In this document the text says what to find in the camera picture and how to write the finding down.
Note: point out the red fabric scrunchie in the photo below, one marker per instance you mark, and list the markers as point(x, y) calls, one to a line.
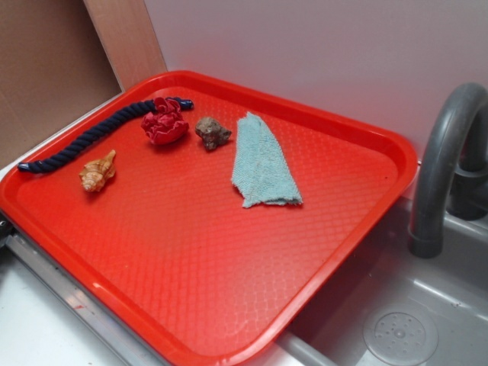
point(166, 124)

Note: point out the grey toy faucet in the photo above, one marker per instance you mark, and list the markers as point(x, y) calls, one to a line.
point(453, 174)

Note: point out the red plastic tray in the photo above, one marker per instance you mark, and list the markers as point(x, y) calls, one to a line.
point(166, 244)

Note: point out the brown cardboard panel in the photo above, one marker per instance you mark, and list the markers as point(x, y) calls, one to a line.
point(53, 71)

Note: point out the wooden board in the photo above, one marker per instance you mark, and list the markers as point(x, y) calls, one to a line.
point(128, 38)

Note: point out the grey plastic sink basin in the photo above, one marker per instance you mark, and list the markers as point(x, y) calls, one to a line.
point(384, 306)

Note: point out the orange conch seashell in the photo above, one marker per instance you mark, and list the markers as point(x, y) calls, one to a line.
point(95, 174)

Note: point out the light blue cloth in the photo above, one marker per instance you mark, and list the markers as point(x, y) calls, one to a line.
point(260, 171)

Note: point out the brown rock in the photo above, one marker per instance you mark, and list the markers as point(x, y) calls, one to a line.
point(212, 133)

